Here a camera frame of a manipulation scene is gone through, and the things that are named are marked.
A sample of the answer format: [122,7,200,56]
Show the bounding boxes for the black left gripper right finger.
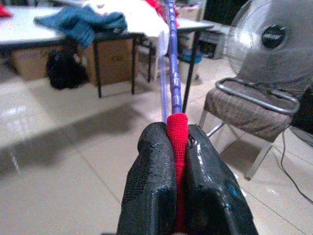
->
[182,123,260,235]

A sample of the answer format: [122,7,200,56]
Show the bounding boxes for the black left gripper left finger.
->
[116,121,179,235]

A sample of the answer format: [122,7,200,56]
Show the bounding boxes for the red t-shirt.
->
[165,113,189,233]

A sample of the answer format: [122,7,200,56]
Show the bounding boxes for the purple plastic hanger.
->
[158,0,184,123]

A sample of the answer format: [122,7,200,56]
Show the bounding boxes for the brown cardboard box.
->
[11,38,137,87]

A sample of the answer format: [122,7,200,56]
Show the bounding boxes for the black bag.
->
[45,48,89,91]

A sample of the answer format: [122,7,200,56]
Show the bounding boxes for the white cotton shirt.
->
[82,0,171,39]

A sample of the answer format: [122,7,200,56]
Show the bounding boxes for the grey standing fan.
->
[224,0,313,89]

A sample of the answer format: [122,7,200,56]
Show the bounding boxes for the blue denim jeans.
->
[33,5,128,49]

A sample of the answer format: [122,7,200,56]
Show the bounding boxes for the beige cardboard box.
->
[176,4,207,24]

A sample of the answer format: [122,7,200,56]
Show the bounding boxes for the red jersey with white trim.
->
[146,0,181,27]

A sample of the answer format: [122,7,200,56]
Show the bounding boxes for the red garment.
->
[0,3,13,18]

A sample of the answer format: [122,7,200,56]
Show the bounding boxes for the black fan power cable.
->
[278,131,313,205]

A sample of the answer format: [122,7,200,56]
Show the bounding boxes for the grey metal-frame chair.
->
[198,77,301,181]

